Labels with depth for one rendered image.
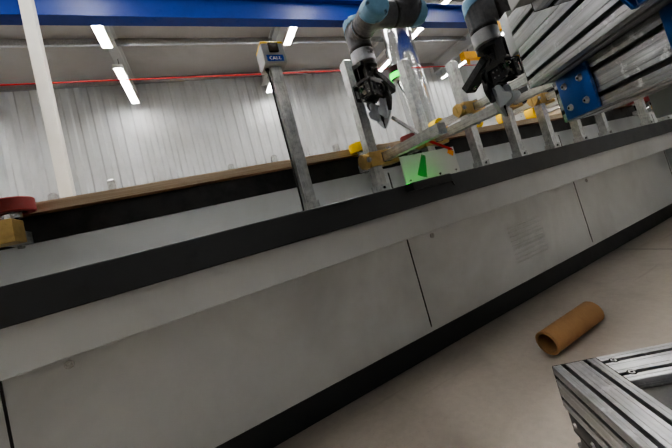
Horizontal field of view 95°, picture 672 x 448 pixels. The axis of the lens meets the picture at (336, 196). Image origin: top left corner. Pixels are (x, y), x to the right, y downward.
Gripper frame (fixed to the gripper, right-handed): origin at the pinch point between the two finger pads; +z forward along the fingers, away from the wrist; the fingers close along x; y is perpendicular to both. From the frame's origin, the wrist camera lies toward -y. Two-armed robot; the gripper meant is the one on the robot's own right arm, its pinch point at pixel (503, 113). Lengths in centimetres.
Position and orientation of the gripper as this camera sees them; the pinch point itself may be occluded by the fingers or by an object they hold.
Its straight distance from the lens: 106.0
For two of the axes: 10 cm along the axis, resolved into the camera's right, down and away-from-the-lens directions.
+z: 2.7, 9.6, -0.7
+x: 8.8, -2.1, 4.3
